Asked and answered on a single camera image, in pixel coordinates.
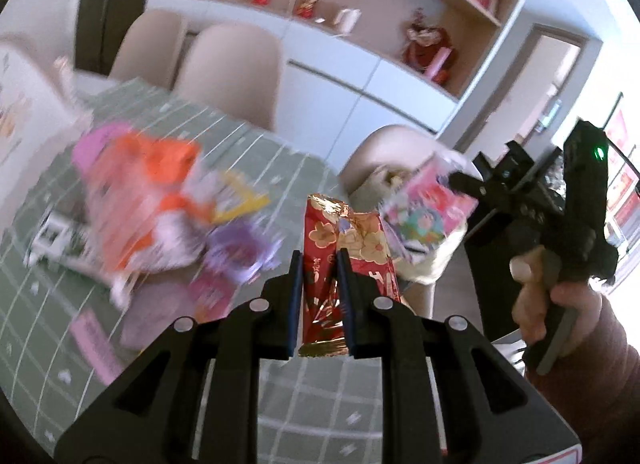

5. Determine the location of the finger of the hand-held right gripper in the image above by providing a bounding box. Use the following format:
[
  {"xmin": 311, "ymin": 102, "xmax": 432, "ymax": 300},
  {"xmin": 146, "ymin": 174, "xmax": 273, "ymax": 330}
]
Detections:
[
  {"xmin": 472, "ymin": 141, "xmax": 563, "ymax": 195},
  {"xmin": 447, "ymin": 171, "xmax": 543, "ymax": 230}
]

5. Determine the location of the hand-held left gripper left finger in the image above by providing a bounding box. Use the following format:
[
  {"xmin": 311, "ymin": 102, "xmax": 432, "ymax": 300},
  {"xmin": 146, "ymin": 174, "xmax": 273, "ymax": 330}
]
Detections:
[{"xmin": 54, "ymin": 250, "xmax": 305, "ymax": 464}]

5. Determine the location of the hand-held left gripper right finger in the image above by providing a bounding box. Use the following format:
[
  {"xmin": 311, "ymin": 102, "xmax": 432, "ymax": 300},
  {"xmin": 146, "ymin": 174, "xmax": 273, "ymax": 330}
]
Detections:
[{"xmin": 334, "ymin": 248, "xmax": 582, "ymax": 464}]

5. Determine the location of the pink cartoon snack packet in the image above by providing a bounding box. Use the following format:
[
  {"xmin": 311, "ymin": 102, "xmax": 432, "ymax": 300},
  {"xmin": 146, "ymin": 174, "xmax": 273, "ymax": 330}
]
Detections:
[{"xmin": 380, "ymin": 154, "xmax": 481, "ymax": 265}]

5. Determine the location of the red gold floral snack wrapper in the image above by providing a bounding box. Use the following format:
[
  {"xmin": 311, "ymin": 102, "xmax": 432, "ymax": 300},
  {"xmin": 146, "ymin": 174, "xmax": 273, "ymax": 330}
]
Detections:
[{"xmin": 298, "ymin": 193, "xmax": 403, "ymax": 359}]

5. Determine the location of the purple wrapper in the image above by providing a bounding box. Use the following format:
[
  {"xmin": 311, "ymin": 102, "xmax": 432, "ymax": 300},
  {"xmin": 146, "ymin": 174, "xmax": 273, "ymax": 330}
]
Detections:
[{"xmin": 205, "ymin": 221, "xmax": 287, "ymax": 286}]

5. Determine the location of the orange white snack packet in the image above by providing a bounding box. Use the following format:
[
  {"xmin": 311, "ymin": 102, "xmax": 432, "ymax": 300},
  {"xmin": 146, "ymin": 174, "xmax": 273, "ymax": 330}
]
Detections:
[{"xmin": 82, "ymin": 131, "xmax": 221, "ymax": 306}]

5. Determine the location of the person's right forearm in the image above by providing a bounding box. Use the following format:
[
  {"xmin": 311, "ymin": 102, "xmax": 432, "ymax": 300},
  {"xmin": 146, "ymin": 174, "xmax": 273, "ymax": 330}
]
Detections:
[{"xmin": 522, "ymin": 294, "xmax": 640, "ymax": 447}]

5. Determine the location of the person's right hand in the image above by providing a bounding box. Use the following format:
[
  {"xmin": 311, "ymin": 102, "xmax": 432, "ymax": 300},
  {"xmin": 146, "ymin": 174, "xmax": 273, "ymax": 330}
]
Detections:
[{"xmin": 509, "ymin": 247, "xmax": 603, "ymax": 345}]

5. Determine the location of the pink candy packet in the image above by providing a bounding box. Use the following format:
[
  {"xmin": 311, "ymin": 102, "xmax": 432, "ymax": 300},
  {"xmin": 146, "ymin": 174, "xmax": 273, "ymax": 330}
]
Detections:
[{"xmin": 191, "ymin": 273, "xmax": 237, "ymax": 326}]

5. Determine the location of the beige chair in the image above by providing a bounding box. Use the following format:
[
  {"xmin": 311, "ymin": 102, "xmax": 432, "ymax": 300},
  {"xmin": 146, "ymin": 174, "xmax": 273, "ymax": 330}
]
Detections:
[
  {"xmin": 175, "ymin": 23, "xmax": 284, "ymax": 133},
  {"xmin": 339, "ymin": 124, "xmax": 476, "ymax": 320},
  {"xmin": 107, "ymin": 9, "xmax": 187, "ymax": 91}
]

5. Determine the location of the yellow wrapper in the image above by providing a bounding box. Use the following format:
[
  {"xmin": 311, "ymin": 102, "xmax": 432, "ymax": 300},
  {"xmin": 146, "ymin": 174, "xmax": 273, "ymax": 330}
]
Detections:
[{"xmin": 210, "ymin": 169, "xmax": 272, "ymax": 225}]

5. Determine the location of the green checked tablecloth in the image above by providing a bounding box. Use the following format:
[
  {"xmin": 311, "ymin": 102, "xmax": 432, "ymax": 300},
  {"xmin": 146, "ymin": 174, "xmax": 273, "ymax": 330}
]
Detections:
[{"xmin": 0, "ymin": 77, "xmax": 501, "ymax": 464}]

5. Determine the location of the red seated doll figurine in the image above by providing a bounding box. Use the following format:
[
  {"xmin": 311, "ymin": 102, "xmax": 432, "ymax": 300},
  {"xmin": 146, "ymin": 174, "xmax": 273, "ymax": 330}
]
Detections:
[{"xmin": 401, "ymin": 9, "xmax": 459, "ymax": 84}]

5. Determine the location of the clear pink plastic cup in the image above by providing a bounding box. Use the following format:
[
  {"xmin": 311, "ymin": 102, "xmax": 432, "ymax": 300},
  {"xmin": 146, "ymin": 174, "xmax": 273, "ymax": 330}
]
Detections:
[{"xmin": 120, "ymin": 278, "xmax": 201, "ymax": 351}]

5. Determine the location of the white sideboard cabinet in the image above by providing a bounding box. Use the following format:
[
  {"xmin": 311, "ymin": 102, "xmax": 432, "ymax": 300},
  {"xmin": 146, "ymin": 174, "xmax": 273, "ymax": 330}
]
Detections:
[{"xmin": 144, "ymin": 0, "xmax": 462, "ymax": 141}]

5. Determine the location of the pink spoon packet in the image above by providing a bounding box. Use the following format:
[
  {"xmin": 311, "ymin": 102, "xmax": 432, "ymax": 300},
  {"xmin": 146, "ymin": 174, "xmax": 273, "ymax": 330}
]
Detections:
[{"xmin": 70, "ymin": 311, "xmax": 124, "ymax": 386}]

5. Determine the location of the green white snack packet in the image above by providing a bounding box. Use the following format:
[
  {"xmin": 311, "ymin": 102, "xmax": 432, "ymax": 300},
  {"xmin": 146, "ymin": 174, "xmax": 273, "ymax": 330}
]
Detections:
[{"xmin": 24, "ymin": 208, "xmax": 108, "ymax": 276}]

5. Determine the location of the pink tin box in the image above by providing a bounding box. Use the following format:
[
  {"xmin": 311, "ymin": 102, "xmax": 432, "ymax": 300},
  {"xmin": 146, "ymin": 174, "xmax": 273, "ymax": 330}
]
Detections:
[{"xmin": 71, "ymin": 125, "xmax": 126, "ymax": 185}]

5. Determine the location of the dark tall cabinet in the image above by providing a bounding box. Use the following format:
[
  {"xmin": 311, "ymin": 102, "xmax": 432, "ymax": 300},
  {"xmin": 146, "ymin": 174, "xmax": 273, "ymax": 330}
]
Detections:
[{"xmin": 74, "ymin": 0, "xmax": 167, "ymax": 79}]

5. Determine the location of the red wall poster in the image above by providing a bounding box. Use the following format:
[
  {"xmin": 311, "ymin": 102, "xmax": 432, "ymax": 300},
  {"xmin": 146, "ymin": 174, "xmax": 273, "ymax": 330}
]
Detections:
[{"xmin": 602, "ymin": 107, "xmax": 640, "ymax": 236}]

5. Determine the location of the wooden door frame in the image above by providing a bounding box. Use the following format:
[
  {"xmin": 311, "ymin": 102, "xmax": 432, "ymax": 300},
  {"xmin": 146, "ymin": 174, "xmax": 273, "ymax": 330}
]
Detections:
[{"xmin": 454, "ymin": 23, "xmax": 587, "ymax": 156}]

